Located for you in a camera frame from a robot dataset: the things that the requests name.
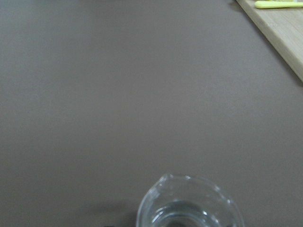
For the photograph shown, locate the clear glass measuring cup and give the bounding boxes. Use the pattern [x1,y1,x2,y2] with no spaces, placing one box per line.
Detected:
[136,174,245,227]

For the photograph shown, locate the yellow plastic knife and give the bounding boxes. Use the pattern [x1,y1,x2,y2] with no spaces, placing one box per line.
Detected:
[254,0,303,9]

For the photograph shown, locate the bamboo cutting board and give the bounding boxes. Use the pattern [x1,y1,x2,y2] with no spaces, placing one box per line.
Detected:
[237,0,303,80]

